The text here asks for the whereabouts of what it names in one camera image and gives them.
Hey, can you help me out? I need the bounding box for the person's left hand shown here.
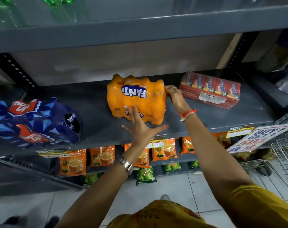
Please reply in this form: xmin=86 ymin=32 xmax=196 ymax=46
xmin=121 ymin=105 xmax=169 ymax=148

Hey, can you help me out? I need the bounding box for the person's right hand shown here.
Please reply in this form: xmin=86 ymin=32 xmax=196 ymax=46
xmin=164 ymin=85 xmax=192 ymax=116

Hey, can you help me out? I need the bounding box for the orange soda bottle pack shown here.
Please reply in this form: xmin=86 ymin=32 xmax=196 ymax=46
xmin=107 ymin=74 xmax=167 ymax=126

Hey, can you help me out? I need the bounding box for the person's right forearm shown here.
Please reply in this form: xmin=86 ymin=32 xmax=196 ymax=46
xmin=181 ymin=113 xmax=255 ymax=213

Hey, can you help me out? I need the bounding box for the person's left forearm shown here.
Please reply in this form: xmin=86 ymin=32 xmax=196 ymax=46
xmin=56 ymin=147 xmax=151 ymax=228

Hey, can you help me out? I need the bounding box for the yellow shelf price label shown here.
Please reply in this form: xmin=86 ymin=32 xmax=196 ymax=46
xmin=145 ymin=139 xmax=165 ymax=149
xmin=226 ymin=126 xmax=254 ymax=139
xmin=37 ymin=149 xmax=71 ymax=158

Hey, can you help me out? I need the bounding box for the silver wristwatch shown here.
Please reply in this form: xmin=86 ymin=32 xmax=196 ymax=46
xmin=118 ymin=157 xmax=134 ymax=176

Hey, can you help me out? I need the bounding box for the red juice carton pack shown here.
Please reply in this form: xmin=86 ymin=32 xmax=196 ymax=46
xmin=179 ymin=72 xmax=241 ymax=110

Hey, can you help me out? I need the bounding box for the row of orange tea packets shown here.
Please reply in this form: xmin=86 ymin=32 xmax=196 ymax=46
xmin=59 ymin=132 xmax=232 ymax=177

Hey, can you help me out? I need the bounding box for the grey metal shelf rack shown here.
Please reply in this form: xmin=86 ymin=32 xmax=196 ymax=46
xmin=0 ymin=0 xmax=288 ymax=198

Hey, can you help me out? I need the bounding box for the blue soda bottle pack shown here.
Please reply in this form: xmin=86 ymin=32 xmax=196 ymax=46
xmin=0 ymin=97 xmax=82 ymax=149

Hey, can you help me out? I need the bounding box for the white and red offer sign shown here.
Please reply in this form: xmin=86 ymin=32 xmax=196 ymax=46
xmin=227 ymin=124 xmax=288 ymax=154

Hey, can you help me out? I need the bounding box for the black shoe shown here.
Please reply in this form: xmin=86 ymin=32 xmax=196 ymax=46
xmin=44 ymin=216 xmax=60 ymax=228
xmin=3 ymin=215 xmax=22 ymax=226

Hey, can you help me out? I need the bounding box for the yellow patterned shirt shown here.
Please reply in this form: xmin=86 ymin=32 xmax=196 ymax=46
xmin=106 ymin=184 xmax=288 ymax=228

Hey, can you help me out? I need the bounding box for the green plastic bottle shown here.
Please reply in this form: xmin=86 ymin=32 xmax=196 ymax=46
xmin=0 ymin=0 xmax=23 ymax=29
xmin=41 ymin=0 xmax=87 ymax=23

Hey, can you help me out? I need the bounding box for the orange and white bracelet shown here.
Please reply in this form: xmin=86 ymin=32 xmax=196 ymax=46
xmin=178 ymin=109 xmax=197 ymax=122

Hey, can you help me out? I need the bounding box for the wire basket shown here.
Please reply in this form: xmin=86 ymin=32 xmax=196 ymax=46
xmin=239 ymin=130 xmax=288 ymax=195

